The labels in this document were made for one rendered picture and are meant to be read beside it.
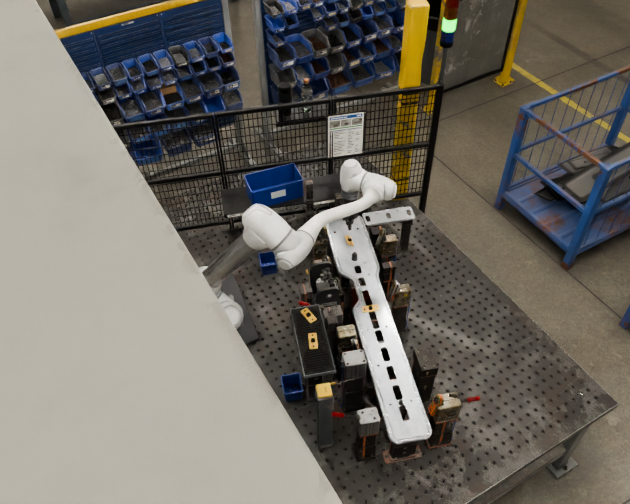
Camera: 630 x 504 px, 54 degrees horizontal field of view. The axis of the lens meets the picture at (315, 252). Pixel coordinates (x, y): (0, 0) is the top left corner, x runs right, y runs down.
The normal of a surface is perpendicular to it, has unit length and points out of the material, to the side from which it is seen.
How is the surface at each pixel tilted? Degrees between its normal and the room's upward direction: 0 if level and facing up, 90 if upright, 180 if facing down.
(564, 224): 0
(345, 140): 90
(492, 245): 0
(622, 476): 0
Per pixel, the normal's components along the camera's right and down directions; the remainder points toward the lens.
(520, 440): -0.02, -0.68
